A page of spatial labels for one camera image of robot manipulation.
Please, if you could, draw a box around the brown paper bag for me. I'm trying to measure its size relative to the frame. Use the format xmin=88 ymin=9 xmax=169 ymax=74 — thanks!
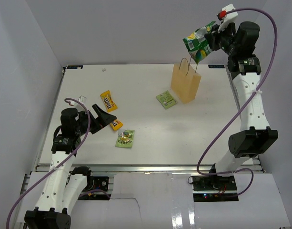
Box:
xmin=171 ymin=58 xmax=201 ymax=104

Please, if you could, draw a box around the light green flat sachet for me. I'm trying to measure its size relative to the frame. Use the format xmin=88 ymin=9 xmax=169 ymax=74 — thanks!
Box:
xmin=156 ymin=91 xmax=177 ymax=109

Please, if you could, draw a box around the yellow m&m packet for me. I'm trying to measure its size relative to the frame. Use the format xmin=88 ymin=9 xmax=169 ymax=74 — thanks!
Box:
xmin=110 ymin=119 xmax=123 ymax=131
xmin=100 ymin=90 xmax=118 ymax=112

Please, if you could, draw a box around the green chips bag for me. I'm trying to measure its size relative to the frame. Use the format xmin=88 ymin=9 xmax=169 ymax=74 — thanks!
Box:
xmin=182 ymin=21 xmax=215 ymax=64

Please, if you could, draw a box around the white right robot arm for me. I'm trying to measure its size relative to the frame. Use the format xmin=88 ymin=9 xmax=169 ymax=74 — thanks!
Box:
xmin=205 ymin=21 xmax=278 ymax=190

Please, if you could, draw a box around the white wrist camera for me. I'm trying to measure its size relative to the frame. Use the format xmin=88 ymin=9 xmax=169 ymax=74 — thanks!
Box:
xmin=217 ymin=4 xmax=238 ymax=33
xmin=70 ymin=95 xmax=87 ymax=106

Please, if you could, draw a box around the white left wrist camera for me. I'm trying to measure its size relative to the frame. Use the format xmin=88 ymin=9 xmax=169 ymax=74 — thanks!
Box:
xmin=70 ymin=95 xmax=87 ymax=106

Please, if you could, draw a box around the green candy packet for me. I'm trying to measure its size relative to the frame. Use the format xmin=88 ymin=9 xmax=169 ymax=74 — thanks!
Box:
xmin=115 ymin=129 xmax=135 ymax=148

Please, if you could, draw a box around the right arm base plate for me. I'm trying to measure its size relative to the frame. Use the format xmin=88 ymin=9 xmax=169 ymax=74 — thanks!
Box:
xmin=187 ymin=176 xmax=239 ymax=203

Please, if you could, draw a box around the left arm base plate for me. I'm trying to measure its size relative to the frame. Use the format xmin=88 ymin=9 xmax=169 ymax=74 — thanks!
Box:
xmin=78 ymin=176 xmax=111 ymax=201

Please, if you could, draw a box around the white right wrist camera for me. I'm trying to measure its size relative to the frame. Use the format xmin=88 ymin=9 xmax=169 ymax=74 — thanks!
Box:
xmin=217 ymin=4 xmax=238 ymax=33

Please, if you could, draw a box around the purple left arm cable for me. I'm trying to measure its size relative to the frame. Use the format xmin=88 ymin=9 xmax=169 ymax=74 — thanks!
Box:
xmin=5 ymin=97 xmax=91 ymax=229

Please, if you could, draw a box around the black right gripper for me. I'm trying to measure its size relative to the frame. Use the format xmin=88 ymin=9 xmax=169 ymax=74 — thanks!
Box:
xmin=205 ymin=21 xmax=239 ymax=57

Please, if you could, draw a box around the aluminium table front rail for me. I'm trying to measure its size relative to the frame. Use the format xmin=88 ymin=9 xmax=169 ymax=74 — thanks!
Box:
xmin=36 ymin=164 xmax=262 ymax=173

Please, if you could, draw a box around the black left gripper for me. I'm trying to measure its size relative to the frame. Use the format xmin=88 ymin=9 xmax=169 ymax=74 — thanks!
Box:
xmin=75 ymin=104 xmax=116 ymax=136

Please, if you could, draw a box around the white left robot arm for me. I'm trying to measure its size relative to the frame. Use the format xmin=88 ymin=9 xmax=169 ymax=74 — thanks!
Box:
xmin=24 ymin=104 xmax=116 ymax=229

